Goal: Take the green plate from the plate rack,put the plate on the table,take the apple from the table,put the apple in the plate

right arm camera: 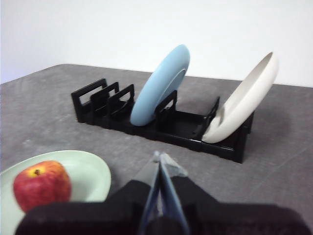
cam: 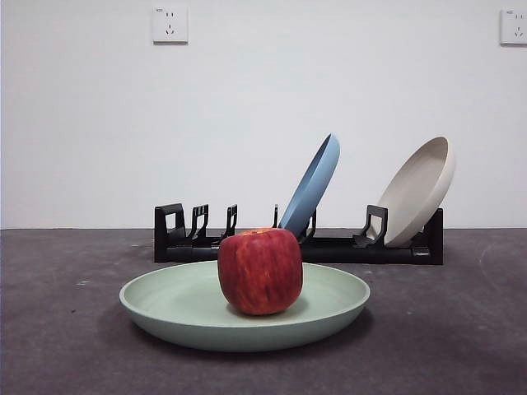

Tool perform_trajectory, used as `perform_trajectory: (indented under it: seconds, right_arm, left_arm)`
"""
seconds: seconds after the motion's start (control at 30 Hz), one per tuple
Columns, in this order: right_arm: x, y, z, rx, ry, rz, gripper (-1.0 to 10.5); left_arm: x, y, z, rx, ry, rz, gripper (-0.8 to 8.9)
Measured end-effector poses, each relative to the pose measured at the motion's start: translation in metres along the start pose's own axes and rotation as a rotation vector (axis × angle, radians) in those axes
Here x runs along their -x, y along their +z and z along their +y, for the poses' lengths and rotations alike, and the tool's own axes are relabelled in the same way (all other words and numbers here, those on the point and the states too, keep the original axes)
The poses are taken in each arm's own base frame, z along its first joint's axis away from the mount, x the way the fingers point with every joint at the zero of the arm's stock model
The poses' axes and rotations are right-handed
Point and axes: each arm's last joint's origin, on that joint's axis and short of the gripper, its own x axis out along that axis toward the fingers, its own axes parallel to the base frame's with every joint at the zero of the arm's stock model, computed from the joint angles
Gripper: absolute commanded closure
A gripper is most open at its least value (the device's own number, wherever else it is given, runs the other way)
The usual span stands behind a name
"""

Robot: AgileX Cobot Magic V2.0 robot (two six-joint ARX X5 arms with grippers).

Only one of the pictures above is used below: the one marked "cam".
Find white wall power socket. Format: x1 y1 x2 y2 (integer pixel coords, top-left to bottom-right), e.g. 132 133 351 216
152 4 189 45
499 7 527 47

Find beige plate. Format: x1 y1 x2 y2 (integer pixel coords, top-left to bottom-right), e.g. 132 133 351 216
371 136 457 249

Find red apple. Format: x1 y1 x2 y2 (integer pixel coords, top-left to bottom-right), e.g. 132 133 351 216
217 227 304 317

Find blue plate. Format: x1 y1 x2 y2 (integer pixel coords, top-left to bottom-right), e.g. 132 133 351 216
277 132 342 242

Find black plate rack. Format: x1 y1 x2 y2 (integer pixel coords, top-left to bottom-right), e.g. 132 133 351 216
154 202 445 266

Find green plate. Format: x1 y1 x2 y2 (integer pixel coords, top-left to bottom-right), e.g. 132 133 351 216
119 259 371 353

